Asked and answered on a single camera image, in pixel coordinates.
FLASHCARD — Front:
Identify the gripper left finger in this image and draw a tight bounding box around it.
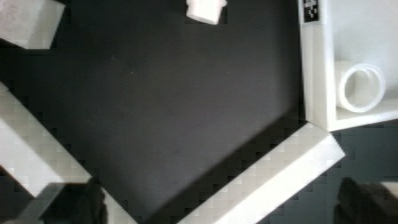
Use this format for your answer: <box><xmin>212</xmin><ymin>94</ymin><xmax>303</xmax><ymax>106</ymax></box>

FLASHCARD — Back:
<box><xmin>49</xmin><ymin>181</ymin><xmax>106</xmax><ymax>224</ymax></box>

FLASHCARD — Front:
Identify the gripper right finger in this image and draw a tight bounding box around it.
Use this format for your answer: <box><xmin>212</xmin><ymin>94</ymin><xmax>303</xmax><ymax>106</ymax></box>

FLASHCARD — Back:
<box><xmin>335</xmin><ymin>178</ymin><xmax>398</xmax><ymax>224</ymax></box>

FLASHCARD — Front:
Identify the white square table top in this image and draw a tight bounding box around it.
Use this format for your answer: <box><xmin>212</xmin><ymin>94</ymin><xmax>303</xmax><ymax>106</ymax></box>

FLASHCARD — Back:
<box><xmin>296</xmin><ymin>0</ymin><xmax>398</xmax><ymax>131</ymax></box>

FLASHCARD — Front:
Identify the white table leg front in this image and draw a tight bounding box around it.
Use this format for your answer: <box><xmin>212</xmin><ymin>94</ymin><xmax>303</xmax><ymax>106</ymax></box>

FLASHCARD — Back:
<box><xmin>186</xmin><ymin>0</ymin><xmax>227</xmax><ymax>25</ymax></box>

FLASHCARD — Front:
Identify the white table leg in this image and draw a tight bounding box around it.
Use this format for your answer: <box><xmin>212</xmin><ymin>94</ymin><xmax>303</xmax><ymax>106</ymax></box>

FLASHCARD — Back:
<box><xmin>0</xmin><ymin>0</ymin><xmax>65</xmax><ymax>49</ymax></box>
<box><xmin>186</xmin><ymin>0</ymin><xmax>227</xmax><ymax>25</ymax></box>

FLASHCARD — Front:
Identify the white table leg far left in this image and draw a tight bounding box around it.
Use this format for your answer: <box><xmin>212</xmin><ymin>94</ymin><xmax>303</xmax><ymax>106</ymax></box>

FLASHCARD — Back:
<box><xmin>0</xmin><ymin>0</ymin><xmax>65</xmax><ymax>49</ymax></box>

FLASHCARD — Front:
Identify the white U-shaped obstacle fence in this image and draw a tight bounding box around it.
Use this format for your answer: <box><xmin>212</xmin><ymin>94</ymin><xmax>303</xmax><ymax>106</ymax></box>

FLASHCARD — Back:
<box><xmin>0</xmin><ymin>83</ymin><xmax>344</xmax><ymax>224</ymax></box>

